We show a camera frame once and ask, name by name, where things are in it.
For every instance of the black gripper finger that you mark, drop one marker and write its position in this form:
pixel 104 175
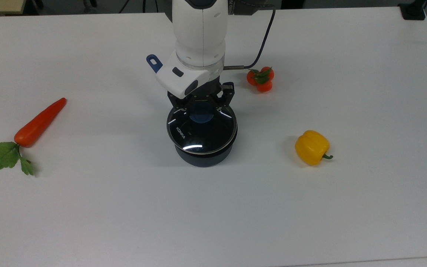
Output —
pixel 178 103
pixel 226 94

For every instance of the glass lid with blue knob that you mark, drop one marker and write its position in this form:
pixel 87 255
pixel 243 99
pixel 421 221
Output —
pixel 198 133

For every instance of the yellow toy bell pepper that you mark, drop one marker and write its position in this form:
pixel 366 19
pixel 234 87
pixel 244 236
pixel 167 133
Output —
pixel 311 147

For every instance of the orange toy tangerine cluster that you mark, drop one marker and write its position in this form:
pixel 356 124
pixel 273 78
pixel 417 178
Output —
pixel 264 86

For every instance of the orange toy carrot green leaves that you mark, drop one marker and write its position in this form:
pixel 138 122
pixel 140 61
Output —
pixel 37 124

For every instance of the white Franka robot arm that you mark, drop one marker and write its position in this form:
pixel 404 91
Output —
pixel 198 29

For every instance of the black table clamp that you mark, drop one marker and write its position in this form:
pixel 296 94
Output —
pixel 413 10

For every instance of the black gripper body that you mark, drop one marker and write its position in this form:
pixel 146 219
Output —
pixel 206 92

